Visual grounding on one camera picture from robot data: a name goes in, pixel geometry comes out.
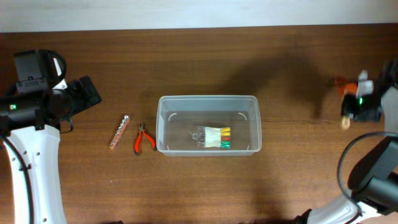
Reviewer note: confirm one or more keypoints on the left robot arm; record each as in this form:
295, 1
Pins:
31, 115

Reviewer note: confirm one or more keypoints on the orange socket rail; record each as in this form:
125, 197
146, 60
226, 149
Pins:
119, 132

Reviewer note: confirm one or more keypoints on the clear pack coloured plugs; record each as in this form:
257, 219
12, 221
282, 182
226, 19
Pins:
209, 137

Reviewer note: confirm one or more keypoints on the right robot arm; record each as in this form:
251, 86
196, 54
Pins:
371, 190

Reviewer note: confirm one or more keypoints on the clear plastic container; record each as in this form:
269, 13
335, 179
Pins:
179, 116

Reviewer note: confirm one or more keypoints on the orange scraper wooden handle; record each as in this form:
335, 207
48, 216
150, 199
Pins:
345, 87

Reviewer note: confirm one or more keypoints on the orange handled pliers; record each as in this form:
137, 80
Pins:
143, 134

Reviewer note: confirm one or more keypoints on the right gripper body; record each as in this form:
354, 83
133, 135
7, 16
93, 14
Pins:
365, 109

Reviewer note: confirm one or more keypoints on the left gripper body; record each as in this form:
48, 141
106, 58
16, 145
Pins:
81, 99

